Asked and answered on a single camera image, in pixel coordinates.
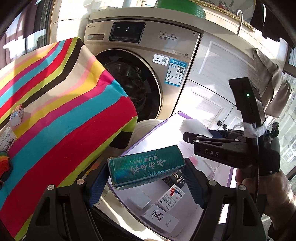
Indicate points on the green plastic basin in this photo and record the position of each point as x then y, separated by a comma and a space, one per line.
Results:
184, 6

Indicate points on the striped colourful tablecloth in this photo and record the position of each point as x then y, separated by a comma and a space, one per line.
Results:
73, 110

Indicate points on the gold front-load washing machine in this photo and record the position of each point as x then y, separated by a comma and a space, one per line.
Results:
150, 52

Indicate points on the teal toothpaste box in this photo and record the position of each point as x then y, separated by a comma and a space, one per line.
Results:
142, 168

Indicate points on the round white stool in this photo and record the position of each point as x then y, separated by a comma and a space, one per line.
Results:
141, 129

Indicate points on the silver grey carton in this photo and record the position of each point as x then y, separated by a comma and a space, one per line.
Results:
139, 199

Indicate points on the black small product box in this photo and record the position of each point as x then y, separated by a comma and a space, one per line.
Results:
175, 179

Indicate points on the white foam sponge block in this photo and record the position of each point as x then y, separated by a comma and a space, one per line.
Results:
196, 127

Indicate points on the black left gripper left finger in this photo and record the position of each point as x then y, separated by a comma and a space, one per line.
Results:
64, 213

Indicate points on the white cabinet doors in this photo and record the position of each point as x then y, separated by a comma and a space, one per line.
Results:
217, 88

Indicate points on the beige hanging cloth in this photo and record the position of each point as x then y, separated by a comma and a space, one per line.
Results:
273, 88

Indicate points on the white red blue medicine box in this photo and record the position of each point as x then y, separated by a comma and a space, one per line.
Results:
170, 198

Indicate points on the red white tissue pack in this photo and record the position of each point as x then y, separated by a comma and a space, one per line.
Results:
16, 115

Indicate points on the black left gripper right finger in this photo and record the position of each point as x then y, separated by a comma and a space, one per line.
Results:
243, 220

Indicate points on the grey box pink stain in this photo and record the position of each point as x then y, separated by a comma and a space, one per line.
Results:
160, 218

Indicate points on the white medicine box blue end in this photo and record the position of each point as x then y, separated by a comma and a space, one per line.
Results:
8, 138

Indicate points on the white cardboard box purple edge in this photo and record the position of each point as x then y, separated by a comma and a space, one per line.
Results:
154, 134

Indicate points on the rainbow knitted coaster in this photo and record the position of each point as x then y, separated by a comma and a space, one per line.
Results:
5, 166

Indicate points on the person's right hand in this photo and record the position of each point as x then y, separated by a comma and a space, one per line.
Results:
280, 205

